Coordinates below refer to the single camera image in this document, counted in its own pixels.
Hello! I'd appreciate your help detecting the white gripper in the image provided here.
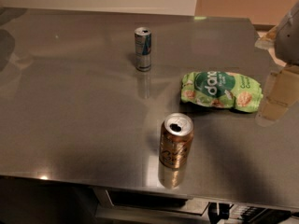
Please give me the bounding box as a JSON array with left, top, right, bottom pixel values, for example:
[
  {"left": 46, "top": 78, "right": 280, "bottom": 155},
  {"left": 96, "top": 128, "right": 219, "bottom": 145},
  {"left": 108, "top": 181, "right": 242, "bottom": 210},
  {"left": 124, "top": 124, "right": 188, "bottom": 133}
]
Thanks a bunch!
[{"left": 255, "top": 1, "right": 299, "bottom": 127}]

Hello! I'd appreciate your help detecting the green rice chip bag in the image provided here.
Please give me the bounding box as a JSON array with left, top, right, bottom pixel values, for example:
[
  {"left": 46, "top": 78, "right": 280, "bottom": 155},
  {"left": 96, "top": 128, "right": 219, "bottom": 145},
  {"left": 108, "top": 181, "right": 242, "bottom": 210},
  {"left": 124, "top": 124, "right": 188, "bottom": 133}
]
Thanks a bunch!
[{"left": 180, "top": 71, "right": 263, "bottom": 113}]

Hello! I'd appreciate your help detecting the gold soda can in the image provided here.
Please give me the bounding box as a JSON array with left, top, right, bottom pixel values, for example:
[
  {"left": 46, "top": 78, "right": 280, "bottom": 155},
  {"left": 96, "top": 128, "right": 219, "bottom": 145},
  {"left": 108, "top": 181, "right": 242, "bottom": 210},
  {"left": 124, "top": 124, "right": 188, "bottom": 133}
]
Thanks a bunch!
[{"left": 159, "top": 113, "right": 194, "bottom": 169}]

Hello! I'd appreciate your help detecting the silver blue energy drink can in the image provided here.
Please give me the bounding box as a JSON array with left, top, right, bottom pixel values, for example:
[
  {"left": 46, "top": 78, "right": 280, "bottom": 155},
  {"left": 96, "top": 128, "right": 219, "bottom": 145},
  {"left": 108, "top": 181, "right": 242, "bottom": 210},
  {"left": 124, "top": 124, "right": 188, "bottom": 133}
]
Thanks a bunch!
[{"left": 135, "top": 27, "right": 151, "bottom": 72}]

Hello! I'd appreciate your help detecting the black equipment under table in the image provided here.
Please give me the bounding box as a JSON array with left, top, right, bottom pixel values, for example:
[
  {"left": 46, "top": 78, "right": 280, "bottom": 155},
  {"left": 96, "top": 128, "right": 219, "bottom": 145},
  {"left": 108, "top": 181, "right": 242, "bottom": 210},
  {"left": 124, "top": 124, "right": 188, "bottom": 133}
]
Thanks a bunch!
[{"left": 207, "top": 203, "right": 299, "bottom": 224}]

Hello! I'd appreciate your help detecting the grey drawer under table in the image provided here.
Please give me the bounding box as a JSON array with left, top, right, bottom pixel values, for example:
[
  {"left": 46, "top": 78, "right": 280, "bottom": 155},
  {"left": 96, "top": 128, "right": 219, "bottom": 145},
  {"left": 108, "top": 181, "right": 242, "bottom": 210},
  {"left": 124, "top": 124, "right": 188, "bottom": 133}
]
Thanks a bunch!
[{"left": 93, "top": 188, "right": 209, "bottom": 224}]

